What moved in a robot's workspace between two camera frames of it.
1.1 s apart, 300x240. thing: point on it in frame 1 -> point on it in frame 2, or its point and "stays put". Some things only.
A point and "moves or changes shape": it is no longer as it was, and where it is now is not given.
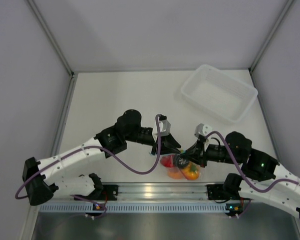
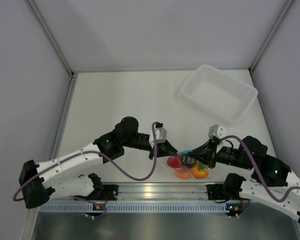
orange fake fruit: x=175 y=173 -> x=183 y=175
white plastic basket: x=219 y=93 stays put
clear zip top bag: x=178 y=167 moves or changes shape
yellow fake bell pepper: x=191 y=171 -> x=199 y=170
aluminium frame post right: x=251 y=68 stays put
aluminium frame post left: x=52 y=38 stays put
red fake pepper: x=168 y=160 moves or changes shape
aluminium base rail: x=163 y=191 stays put
